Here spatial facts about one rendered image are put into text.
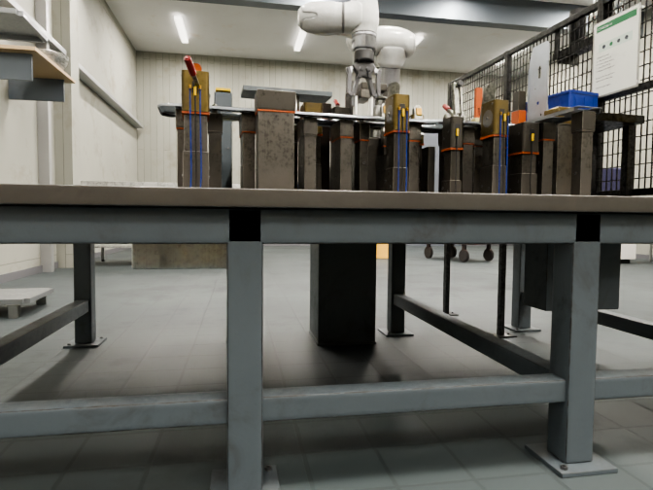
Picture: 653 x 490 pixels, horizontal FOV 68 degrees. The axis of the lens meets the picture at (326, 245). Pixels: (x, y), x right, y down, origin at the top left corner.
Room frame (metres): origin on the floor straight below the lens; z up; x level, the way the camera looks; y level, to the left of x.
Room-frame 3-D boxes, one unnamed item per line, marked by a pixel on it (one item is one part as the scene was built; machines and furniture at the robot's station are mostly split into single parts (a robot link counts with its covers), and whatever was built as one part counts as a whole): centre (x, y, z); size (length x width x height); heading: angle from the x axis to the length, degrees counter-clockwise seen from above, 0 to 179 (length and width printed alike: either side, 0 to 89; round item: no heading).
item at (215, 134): (1.65, 0.38, 0.84); 0.05 x 0.05 x 0.29; 14
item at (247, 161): (1.68, 0.28, 0.84); 0.12 x 0.05 x 0.29; 14
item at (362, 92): (2.01, -0.18, 0.95); 0.18 x 0.13 x 0.49; 104
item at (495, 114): (1.67, -0.58, 0.87); 0.12 x 0.07 x 0.35; 14
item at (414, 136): (1.83, -0.30, 0.84); 0.12 x 0.05 x 0.29; 14
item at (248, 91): (2.05, 0.18, 1.16); 0.37 x 0.14 x 0.02; 104
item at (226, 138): (1.99, 0.43, 0.92); 0.08 x 0.08 x 0.44; 14
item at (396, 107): (1.62, -0.24, 0.87); 0.12 x 0.07 x 0.35; 14
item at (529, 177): (1.72, -0.70, 0.84); 0.12 x 0.07 x 0.28; 14
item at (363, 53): (1.78, -0.13, 1.20); 0.08 x 0.07 x 0.09; 104
